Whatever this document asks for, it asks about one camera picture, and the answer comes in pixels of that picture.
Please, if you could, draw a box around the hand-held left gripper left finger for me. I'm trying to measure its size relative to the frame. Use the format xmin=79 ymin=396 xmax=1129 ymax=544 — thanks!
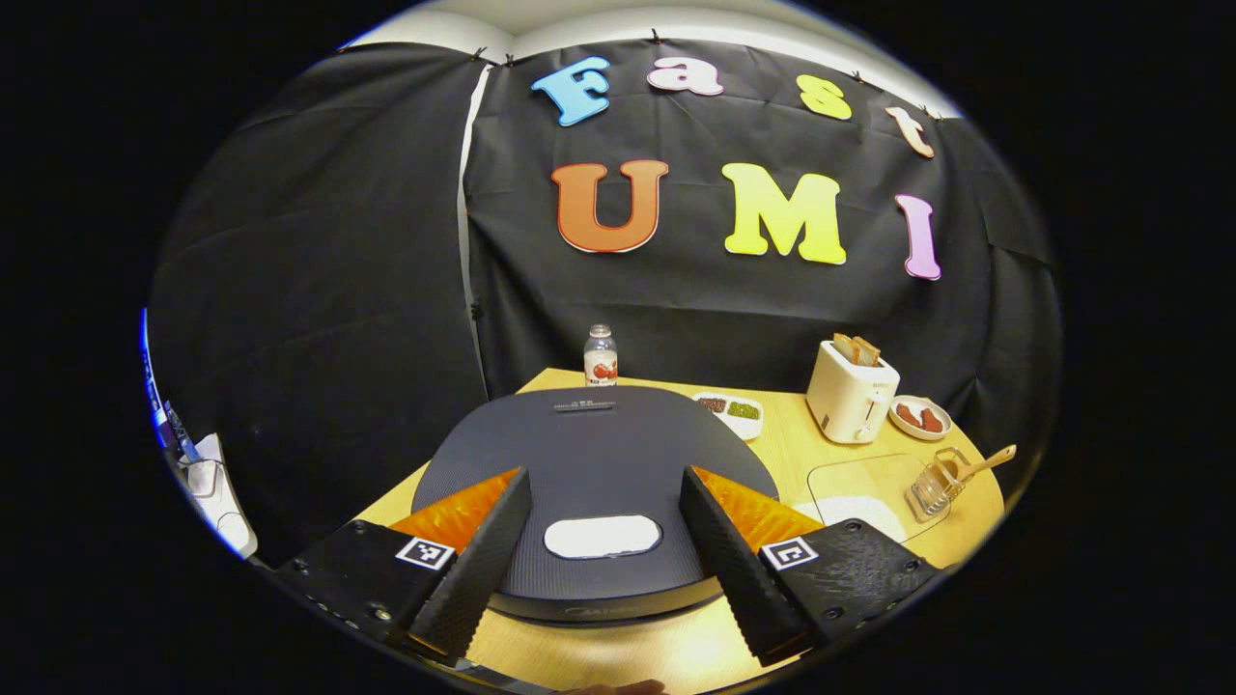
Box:
xmin=275 ymin=466 xmax=534 ymax=662

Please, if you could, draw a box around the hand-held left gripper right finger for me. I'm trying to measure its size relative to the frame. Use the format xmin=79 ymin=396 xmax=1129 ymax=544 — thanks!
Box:
xmin=679 ymin=465 xmax=942 ymax=667

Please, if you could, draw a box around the dark grey rice cooker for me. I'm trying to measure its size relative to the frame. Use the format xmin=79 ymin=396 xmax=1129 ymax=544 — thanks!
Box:
xmin=410 ymin=386 xmax=781 ymax=626

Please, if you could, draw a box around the metal wire chopstick holder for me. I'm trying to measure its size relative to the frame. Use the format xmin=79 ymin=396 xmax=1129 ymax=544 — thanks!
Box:
xmin=905 ymin=447 xmax=972 ymax=524

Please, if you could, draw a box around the wooden spoon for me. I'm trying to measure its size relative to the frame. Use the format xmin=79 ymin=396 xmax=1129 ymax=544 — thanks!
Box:
xmin=941 ymin=444 xmax=1018 ymax=484

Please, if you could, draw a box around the white sectioned bean dish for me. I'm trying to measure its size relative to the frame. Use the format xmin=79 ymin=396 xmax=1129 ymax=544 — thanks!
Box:
xmin=692 ymin=392 xmax=765 ymax=442

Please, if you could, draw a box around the clear glass tray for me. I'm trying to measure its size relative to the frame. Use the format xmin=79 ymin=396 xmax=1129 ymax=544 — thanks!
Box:
xmin=806 ymin=454 xmax=952 ymax=543

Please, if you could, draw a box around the white toaster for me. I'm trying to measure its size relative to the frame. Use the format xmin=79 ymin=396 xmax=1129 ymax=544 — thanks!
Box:
xmin=805 ymin=338 xmax=901 ymax=446

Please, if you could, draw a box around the white round plate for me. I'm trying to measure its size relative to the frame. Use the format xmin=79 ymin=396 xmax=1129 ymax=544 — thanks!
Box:
xmin=888 ymin=395 xmax=954 ymax=442

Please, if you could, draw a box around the small clear bottle red label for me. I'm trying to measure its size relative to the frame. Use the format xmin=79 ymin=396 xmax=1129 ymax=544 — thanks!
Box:
xmin=583 ymin=323 xmax=619 ymax=388

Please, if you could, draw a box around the white plastic object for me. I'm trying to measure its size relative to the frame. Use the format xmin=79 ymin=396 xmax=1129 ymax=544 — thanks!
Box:
xmin=179 ymin=432 xmax=259 ymax=559

